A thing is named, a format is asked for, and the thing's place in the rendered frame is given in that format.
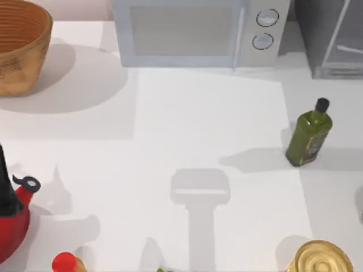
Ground wooden basket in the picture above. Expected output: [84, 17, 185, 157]
[0, 0, 54, 97]

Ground red-capped bottle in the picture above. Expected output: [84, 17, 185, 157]
[52, 251, 88, 272]

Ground gold can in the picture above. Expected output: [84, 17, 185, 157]
[283, 240, 354, 272]

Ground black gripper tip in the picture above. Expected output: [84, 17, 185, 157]
[0, 143, 24, 218]

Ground green bottle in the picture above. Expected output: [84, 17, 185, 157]
[285, 97, 334, 168]

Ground microwave door handle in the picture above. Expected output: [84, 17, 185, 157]
[233, 6, 246, 71]

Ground pale microwave oven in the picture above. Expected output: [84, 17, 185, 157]
[111, 0, 292, 70]

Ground microwave knob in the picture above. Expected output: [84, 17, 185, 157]
[251, 32, 275, 51]
[256, 8, 280, 28]

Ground red kettle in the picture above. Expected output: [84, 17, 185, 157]
[0, 175, 41, 265]

